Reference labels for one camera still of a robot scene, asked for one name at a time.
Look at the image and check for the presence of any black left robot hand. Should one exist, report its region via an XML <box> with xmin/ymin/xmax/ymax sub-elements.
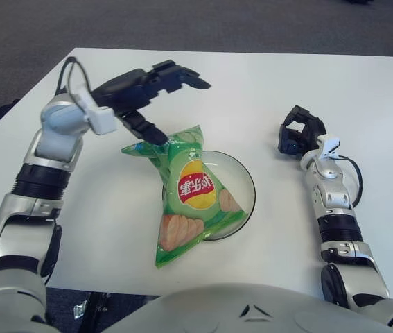
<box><xmin>90</xmin><ymin>60</ymin><xmax>213</xmax><ymax>146</ymax></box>

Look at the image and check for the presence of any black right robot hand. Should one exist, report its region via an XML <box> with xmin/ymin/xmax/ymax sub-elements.
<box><xmin>277</xmin><ymin>105</ymin><xmax>328</xmax><ymax>160</ymax></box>

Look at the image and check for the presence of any green potato chips bag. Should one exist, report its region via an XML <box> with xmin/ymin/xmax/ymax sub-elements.
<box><xmin>120</xmin><ymin>124</ymin><xmax>247</xmax><ymax>270</ymax></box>

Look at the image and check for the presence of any white plate black rim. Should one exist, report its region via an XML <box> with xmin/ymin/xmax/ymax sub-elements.
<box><xmin>161</xmin><ymin>149</ymin><xmax>256</xmax><ymax>242</ymax></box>

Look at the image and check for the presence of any grey robot torso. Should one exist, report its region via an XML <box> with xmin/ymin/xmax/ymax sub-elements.
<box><xmin>98</xmin><ymin>282</ymin><xmax>393</xmax><ymax>333</ymax></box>

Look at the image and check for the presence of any black table leg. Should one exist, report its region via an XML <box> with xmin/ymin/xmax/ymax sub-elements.
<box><xmin>85</xmin><ymin>291</ymin><xmax>162</xmax><ymax>316</ymax></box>

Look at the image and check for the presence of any crumpled clear wrapper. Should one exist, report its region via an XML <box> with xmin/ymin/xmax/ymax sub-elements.
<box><xmin>73</xmin><ymin>300</ymin><xmax>88</xmax><ymax>318</ymax></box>

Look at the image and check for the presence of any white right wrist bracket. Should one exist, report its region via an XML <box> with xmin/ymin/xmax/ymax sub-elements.
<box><xmin>315</xmin><ymin>135</ymin><xmax>342</xmax><ymax>160</ymax></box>

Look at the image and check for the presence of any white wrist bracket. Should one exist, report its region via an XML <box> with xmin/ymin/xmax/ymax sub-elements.
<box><xmin>67</xmin><ymin>88</ymin><xmax>118</xmax><ymax>135</ymax></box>
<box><xmin>315</xmin><ymin>135</ymin><xmax>342</xmax><ymax>160</ymax></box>

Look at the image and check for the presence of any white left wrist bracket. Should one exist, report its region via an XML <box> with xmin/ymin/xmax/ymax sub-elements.
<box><xmin>67</xmin><ymin>88</ymin><xmax>118</xmax><ymax>135</ymax></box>

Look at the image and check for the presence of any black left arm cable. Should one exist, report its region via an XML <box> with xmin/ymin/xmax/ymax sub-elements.
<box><xmin>40</xmin><ymin>55</ymin><xmax>95</xmax><ymax>278</ymax></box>

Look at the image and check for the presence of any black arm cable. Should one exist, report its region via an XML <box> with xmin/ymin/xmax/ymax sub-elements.
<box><xmin>338</xmin><ymin>155</ymin><xmax>363</xmax><ymax>209</ymax></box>
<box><xmin>40</xmin><ymin>55</ymin><xmax>95</xmax><ymax>278</ymax></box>

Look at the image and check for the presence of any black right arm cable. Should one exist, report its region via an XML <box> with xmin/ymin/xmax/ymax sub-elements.
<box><xmin>338</xmin><ymin>155</ymin><xmax>363</xmax><ymax>209</ymax></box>

